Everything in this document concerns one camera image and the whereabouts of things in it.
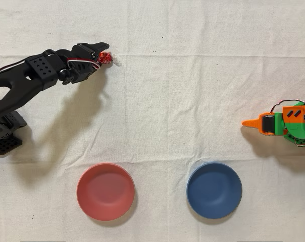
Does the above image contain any blue bowl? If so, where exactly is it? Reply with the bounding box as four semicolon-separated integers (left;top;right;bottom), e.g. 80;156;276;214
186;162;243;219

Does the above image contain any white tablecloth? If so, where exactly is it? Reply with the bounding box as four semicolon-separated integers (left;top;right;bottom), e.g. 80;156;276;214
0;0;305;242

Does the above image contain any orange arm servo cable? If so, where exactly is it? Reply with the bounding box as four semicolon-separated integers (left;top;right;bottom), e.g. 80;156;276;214
270;99;305;114

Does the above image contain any red bowl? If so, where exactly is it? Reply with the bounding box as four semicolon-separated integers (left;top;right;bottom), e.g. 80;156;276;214
76;162;136;222

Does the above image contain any red candy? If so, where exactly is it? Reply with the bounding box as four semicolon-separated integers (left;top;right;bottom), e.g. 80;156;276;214
96;51;123;67

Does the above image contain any black arm servo cable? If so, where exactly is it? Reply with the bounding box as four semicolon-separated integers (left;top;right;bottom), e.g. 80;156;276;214
66;57;102;70

